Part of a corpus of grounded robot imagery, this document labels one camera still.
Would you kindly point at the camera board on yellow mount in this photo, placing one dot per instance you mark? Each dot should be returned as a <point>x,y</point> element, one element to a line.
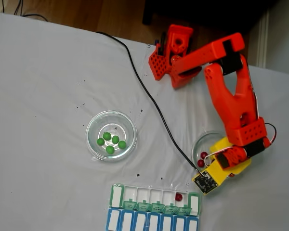
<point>215,174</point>

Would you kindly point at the white table cloth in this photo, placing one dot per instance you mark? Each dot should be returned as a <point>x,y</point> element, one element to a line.
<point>38,96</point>

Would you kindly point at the black furniture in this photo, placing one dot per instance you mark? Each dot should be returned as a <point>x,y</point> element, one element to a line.
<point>195,9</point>

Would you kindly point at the glass bowl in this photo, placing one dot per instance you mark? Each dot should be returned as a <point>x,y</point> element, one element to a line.
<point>200,142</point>
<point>96,125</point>

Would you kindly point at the blue weekly pill organiser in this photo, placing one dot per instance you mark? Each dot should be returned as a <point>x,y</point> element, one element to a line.
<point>114,220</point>

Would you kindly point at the red candy pill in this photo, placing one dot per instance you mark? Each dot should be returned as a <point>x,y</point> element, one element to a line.
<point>200,163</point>
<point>178,197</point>
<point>203,154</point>

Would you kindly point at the green weekly pill organiser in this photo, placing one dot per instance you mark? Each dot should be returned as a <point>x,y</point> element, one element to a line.
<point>116,197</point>

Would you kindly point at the green candy pill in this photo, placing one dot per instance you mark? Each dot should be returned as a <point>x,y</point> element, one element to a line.
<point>110,149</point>
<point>107,136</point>
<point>115,139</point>
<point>122,144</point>
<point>100,141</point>

